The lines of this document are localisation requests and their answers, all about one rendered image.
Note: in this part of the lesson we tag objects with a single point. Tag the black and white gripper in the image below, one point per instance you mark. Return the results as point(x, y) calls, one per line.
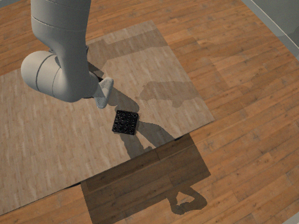
point(101, 91)

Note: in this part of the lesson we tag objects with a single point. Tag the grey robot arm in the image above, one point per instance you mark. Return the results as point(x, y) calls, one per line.
point(61, 25)

